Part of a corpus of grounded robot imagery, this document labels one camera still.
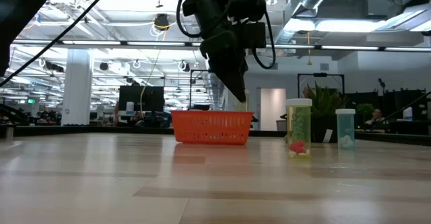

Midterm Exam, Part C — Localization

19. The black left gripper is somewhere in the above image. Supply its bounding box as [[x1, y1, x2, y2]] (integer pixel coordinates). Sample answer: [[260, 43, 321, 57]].
[[174, 0, 267, 104]]

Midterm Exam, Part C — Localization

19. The yellow-green pill bottle white cap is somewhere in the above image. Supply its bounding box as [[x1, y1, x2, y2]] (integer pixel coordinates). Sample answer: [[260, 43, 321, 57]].
[[286, 98, 313, 159]]

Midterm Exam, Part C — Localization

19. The teal pill bottle white cap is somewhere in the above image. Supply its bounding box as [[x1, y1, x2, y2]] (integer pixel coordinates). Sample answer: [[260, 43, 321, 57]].
[[335, 108, 356, 151]]

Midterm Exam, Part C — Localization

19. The orange plastic basket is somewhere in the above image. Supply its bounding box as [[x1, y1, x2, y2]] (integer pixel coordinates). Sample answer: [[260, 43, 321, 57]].
[[170, 110, 255, 146]]

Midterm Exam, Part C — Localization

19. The white door panel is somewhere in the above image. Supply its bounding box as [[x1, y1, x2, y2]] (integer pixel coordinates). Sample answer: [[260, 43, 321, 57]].
[[259, 88, 287, 131]]

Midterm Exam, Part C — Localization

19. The black computer monitor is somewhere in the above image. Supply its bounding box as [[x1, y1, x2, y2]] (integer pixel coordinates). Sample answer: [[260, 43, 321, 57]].
[[118, 85, 166, 113]]

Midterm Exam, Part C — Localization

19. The green potted plant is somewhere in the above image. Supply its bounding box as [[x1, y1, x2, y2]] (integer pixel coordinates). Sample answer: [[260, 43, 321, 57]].
[[302, 81, 348, 143]]

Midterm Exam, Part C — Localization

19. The small green plant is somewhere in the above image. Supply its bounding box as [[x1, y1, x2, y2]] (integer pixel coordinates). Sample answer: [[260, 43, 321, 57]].
[[356, 102, 375, 124]]

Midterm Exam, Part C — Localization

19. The white square column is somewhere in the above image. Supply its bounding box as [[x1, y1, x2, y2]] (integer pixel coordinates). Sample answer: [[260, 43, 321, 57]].
[[61, 48, 94, 126]]

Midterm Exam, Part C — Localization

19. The person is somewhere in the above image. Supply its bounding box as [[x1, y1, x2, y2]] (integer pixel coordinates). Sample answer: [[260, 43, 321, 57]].
[[364, 108, 391, 133]]

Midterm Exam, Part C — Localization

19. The black metal stand frame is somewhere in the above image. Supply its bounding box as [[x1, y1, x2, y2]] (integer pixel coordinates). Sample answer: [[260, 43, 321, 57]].
[[297, 72, 345, 99]]

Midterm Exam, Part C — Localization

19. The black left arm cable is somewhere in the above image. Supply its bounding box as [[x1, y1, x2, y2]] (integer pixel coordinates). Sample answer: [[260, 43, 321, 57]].
[[0, 0, 114, 87]]

